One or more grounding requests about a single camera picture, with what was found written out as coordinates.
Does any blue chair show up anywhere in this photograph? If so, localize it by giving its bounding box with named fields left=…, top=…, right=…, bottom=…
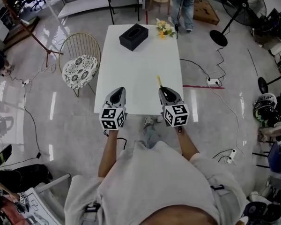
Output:
left=252, top=141, right=281, bottom=173

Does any gold wire chair floral cushion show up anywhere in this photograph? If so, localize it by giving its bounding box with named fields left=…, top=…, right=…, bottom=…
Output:
left=58, top=32, right=102, bottom=98

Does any red floor tape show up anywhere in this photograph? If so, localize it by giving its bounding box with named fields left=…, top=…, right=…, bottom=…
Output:
left=182, top=84, right=226, bottom=90

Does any person's right forearm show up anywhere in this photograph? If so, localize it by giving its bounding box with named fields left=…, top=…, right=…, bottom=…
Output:
left=177, top=125, right=200, bottom=161

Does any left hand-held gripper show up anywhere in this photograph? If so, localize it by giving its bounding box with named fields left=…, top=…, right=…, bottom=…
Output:
left=98, top=87, right=128, bottom=131

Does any person's grey shirt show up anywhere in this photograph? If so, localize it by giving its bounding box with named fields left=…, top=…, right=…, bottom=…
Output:
left=64, top=141, right=248, bottom=225

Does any white cable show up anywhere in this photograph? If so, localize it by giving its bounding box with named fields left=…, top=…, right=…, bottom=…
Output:
left=207, top=84, right=246, bottom=158

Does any person's left forearm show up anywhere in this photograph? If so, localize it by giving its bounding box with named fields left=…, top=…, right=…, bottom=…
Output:
left=97, top=129, right=122, bottom=178

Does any spare gripper device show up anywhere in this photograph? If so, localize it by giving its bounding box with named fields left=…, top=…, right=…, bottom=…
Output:
left=19, top=195, right=30, bottom=212

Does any large black standing fan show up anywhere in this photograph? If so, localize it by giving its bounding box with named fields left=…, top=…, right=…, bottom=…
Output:
left=209, top=0, right=268, bottom=47

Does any wooden coat stand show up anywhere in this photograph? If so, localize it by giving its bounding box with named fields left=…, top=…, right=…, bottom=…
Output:
left=2, top=1, right=65, bottom=68

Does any black and white helmet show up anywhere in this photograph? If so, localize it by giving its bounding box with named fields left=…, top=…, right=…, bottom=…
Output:
left=252, top=92, right=278, bottom=128

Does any person's right leg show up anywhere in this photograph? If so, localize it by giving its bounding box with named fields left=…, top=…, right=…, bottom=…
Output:
left=140, top=124, right=161, bottom=150

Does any yellow and white flower bouquet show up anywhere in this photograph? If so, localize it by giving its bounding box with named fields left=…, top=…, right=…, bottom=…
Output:
left=155, top=18, right=177, bottom=40

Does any white side table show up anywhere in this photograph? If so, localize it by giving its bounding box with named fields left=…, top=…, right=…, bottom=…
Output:
left=21, top=173, right=72, bottom=225

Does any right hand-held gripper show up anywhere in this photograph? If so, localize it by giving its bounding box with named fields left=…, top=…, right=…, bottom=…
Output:
left=158, top=86, right=190, bottom=128

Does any black bag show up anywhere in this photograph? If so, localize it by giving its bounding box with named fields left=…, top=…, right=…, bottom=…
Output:
left=0, top=164, right=53, bottom=193

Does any black tissue box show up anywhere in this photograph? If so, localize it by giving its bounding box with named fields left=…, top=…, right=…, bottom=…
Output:
left=118, top=23, right=149, bottom=52

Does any black cable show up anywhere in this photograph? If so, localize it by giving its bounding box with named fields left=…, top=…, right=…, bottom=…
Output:
left=179, top=58, right=212, bottom=81

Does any person's right shoe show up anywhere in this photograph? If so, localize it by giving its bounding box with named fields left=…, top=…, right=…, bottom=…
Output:
left=143, top=116, right=155, bottom=127

